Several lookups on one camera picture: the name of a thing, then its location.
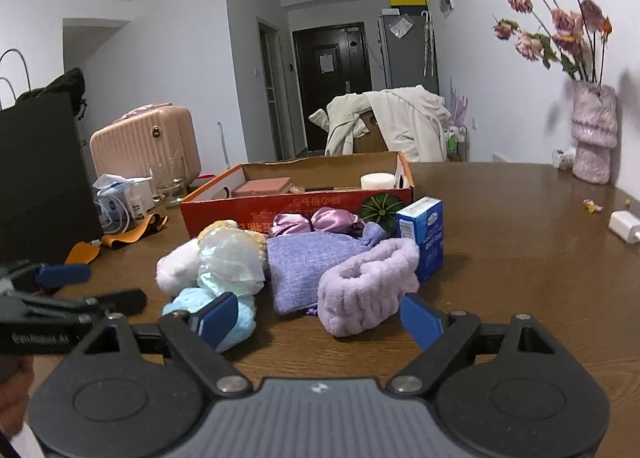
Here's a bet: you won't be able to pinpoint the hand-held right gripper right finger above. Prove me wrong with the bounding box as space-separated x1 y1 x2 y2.
389 293 557 397

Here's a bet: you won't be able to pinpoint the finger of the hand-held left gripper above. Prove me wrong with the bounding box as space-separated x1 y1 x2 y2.
0 260 94 297
22 289 148 319

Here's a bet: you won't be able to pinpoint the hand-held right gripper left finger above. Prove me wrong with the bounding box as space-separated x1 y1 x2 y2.
80 292 252 396

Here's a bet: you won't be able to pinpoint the light blue fluffy cloth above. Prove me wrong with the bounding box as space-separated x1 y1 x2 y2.
161 286 257 354

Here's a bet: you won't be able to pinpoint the lavender fluffy headband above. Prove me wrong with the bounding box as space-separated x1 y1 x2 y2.
318 240 420 338

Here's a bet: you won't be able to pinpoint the blue white carton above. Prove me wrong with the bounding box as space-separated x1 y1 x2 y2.
396 196 445 284

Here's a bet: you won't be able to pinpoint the purple knit cloth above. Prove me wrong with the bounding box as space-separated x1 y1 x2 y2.
266 222 389 316

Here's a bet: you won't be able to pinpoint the orange cardboard box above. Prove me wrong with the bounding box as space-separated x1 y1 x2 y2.
179 151 416 240

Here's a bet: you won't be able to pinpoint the purple satin scrunchie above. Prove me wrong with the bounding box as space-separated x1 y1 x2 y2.
269 207 362 239

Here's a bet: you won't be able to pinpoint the person's left hand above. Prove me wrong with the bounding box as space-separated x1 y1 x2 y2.
0 357 35 439

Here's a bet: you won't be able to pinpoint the white plush ball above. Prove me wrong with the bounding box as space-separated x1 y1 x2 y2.
156 240 202 297

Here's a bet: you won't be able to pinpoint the black paper bag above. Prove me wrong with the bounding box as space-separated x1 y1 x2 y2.
0 48 104 265

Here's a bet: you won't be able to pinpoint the small white bottle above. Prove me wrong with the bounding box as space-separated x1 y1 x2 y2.
128 179 157 219

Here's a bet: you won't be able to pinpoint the clear glass cup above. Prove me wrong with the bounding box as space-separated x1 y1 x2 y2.
148 157 189 209

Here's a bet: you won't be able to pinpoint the pink block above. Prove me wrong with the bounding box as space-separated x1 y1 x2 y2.
232 176 292 198

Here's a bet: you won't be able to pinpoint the white round roll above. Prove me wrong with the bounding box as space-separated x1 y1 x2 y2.
360 172 396 191

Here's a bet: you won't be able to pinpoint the pink suitcase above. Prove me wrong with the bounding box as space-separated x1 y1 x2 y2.
89 104 202 185

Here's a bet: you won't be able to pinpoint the white thin pole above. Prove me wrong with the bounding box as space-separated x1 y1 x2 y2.
217 121 231 169

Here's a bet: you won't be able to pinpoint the metal rack with bottles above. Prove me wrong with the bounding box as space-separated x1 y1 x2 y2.
444 125 474 162

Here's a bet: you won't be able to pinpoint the dark clothing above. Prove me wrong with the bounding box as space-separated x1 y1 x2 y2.
16 66 89 115

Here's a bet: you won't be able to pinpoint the brown cardboard carton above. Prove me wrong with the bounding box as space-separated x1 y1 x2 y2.
352 108 392 154

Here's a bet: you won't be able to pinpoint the beige coat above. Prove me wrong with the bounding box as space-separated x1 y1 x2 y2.
308 84 452 163

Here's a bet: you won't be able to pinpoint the lavender hanging decoration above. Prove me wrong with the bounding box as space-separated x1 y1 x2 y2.
447 77 471 127

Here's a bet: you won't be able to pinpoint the white charger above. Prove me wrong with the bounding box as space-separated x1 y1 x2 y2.
608 210 640 244

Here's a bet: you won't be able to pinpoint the dark entrance door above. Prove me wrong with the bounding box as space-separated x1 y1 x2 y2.
292 23 374 151

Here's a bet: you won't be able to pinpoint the pink fluffy vase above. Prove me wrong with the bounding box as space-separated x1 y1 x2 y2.
571 80 619 185

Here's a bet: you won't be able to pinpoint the grey refrigerator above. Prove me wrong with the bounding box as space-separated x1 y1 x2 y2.
377 8 440 94

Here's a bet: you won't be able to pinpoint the white folded umbrella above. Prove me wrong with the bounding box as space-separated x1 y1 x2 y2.
422 10 435 78

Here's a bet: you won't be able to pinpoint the clear plastic bag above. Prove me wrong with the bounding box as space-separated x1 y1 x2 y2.
388 16 415 39

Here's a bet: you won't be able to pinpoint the pink dried flowers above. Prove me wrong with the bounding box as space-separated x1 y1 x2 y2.
492 0 614 84

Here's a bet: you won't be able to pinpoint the orange leather strap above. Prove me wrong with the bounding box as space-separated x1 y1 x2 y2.
65 212 169 264

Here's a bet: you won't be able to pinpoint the white cable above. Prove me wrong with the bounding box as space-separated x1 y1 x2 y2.
101 195 139 235

